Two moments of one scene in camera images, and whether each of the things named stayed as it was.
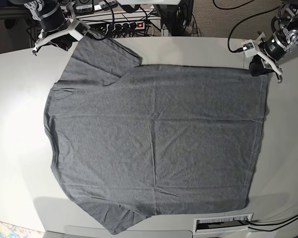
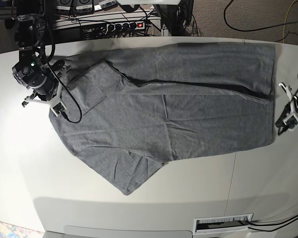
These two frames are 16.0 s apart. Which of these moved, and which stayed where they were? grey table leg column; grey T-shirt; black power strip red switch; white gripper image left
Moved: grey T-shirt; white gripper image left
Stayed: grey table leg column; black power strip red switch
